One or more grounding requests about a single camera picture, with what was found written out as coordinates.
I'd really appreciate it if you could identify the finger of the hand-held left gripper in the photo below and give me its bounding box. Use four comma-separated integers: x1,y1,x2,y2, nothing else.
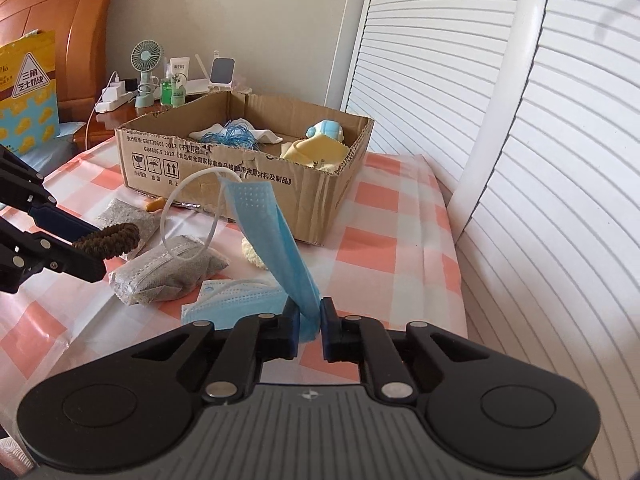
0,145,101,244
0,219,109,294

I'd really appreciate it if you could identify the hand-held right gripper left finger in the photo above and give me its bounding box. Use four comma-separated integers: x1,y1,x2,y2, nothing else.
132,297,301,402

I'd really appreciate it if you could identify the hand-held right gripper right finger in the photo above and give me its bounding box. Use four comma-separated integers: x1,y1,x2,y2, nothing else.
320,297,491,402

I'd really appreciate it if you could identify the brown scrunchie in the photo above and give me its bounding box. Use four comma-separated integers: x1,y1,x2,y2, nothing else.
71,223,142,261

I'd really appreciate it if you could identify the blue face mask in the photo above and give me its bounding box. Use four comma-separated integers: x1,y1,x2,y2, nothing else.
160,168,321,344
180,279,289,329

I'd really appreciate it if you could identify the brown cardboard box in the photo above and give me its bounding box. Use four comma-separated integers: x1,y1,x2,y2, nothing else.
114,91,376,247

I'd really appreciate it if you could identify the yellow cloth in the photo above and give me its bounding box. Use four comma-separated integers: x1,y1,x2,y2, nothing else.
279,135,351,171

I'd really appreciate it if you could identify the white cloth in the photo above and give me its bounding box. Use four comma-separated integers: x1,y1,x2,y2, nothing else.
188,122,284,146

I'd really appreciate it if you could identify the blue cord tassel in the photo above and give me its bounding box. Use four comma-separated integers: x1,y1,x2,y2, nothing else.
199,118,261,151

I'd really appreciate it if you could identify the blue plush toy keychain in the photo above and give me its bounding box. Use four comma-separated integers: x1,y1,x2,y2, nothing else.
305,119,347,142

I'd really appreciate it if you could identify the folded blue face mask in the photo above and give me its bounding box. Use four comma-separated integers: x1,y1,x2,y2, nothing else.
180,279,289,329

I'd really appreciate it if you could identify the grey sachet bag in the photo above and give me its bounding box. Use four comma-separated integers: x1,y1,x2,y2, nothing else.
94,198,154,261
108,234,231,306

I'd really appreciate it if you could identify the blue bed sheet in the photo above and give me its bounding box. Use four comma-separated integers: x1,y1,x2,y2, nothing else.
10,121,89,177

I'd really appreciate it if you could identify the cream scrunchie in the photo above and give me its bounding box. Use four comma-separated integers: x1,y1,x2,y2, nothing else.
241,237,271,271

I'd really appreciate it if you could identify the wooden nightstand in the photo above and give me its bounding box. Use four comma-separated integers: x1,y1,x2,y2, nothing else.
73,94,173,151

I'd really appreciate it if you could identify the orange checked tablecloth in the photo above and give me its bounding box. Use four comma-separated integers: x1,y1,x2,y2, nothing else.
0,137,469,466

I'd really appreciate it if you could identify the yellow snack bag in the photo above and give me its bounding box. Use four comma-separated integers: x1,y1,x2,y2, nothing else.
0,29,60,156

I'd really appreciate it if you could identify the white power strip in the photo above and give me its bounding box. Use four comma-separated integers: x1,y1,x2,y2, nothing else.
96,94,136,114

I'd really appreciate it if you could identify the green mini fan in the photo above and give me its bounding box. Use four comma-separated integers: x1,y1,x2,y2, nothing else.
131,40,165,109

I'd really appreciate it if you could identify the wooden headboard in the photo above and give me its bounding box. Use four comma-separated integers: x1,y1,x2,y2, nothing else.
0,0,129,126

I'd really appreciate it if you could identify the white stand with blue screen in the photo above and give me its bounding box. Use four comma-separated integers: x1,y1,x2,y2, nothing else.
209,57,236,92

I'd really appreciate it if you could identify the white louvered door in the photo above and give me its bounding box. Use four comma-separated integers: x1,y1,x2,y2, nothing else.
450,0,640,480
342,0,521,191

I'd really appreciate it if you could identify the white cable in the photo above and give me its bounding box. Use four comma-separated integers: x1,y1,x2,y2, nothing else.
84,71,119,151

